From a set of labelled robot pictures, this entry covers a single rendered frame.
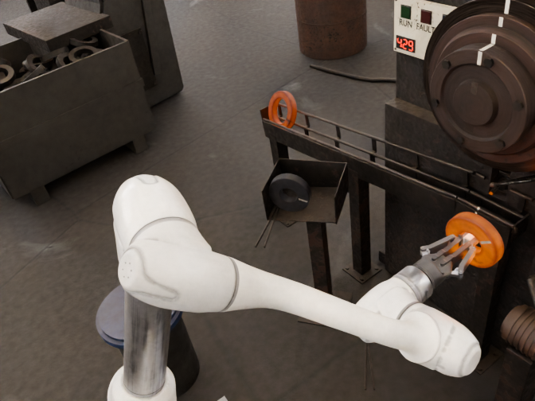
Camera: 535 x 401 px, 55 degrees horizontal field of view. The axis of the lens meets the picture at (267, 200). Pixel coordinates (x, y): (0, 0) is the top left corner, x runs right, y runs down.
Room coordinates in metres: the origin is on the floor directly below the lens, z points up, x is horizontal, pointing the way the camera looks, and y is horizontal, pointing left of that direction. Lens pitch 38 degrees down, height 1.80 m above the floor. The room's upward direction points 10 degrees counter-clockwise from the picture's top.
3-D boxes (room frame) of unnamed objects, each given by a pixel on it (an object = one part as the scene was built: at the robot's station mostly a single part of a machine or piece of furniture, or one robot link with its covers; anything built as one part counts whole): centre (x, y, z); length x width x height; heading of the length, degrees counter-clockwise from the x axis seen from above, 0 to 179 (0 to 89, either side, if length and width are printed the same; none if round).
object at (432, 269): (0.84, -0.37, 0.83); 0.09 x 0.08 x 0.07; 120
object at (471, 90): (1.12, -0.58, 1.11); 0.28 x 0.06 x 0.28; 30
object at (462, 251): (0.86, -0.43, 0.84); 0.11 x 0.01 x 0.04; 118
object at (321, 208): (1.47, -0.15, 0.36); 0.26 x 0.20 x 0.72; 65
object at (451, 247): (0.89, -0.42, 0.84); 0.11 x 0.01 x 0.04; 121
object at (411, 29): (1.52, -0.59, 1.15); 0.26 x 0.02 x 0.18; 30
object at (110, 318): (1.27, 0.53, 0.22); 0.32 x 0.32 x 0.43
